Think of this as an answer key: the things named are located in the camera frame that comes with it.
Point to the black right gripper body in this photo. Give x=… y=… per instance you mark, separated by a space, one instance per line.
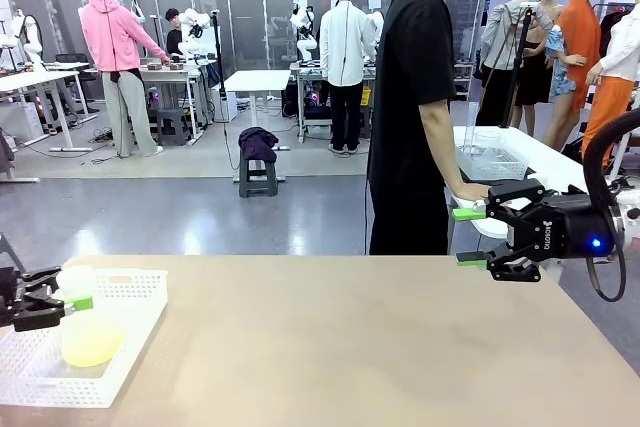
x=565 y=232

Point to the grey step stool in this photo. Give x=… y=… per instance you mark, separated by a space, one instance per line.
x=172 y=122

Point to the long white office desk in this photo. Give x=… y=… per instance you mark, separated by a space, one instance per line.
x=35 y=79

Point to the translucent plastic Erlenmeyer flask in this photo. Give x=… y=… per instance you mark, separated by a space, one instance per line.
x=92 y=342

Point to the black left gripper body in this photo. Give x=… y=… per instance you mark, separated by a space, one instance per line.
x=6 y=297

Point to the white perforated plastic basket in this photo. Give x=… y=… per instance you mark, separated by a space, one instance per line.
x=500 y=167
x=135 y=307

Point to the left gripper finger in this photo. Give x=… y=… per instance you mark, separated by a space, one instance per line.
x=40 y=278
x=45 y=312

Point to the mannequin in blue floral dress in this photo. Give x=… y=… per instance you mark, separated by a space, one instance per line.
x=560 y=62

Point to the white workbench with robot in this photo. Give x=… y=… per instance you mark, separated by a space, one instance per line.
x=170 y=72

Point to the person in pink hoodie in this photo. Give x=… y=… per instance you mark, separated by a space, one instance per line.
x=107 y=32

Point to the black tripod pole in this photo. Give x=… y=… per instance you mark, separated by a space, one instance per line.
x=517 y=57

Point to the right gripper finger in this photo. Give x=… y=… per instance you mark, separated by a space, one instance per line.
x=510 y=197
x=515 y=267

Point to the mannequin in black dress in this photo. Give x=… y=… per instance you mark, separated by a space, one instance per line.
x=532 y=72

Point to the small white standing desk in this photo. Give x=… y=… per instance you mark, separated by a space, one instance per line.
x=257 y=79

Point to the dark purple cloth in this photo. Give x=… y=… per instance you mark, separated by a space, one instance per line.
x=257 y=142

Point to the person's right hand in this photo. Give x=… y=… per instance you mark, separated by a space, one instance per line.
x=472 y=192

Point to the grey stool under cloth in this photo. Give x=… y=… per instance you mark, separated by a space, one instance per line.
x=257 y=179

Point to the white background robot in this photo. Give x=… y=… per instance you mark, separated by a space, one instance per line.
x=27 y=34
x=192 y=32
x=305 y=34

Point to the mannequin in orange with cap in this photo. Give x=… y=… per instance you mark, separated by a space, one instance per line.
x=580 y=32

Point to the person's right forearm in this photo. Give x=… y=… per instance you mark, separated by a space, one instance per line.
x=437 y=147

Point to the mannequin in grey hoodie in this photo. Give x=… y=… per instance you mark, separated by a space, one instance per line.
x=505 y=32

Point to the black tray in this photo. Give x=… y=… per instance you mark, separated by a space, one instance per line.
x=466 y=177

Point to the yellow bin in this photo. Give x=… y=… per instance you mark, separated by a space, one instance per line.
x=367 y=97

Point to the mannequin white jacket orange trousers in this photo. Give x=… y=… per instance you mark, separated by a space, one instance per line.
x=617 y=57

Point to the person in white shirt, beanie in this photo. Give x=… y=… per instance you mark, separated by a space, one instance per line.
x=345 y=47

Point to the person in black t-shirt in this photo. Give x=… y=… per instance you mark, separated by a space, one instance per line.
x=405 y=97

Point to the seated person in black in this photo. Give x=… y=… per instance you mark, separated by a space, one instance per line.
x=173 y=32

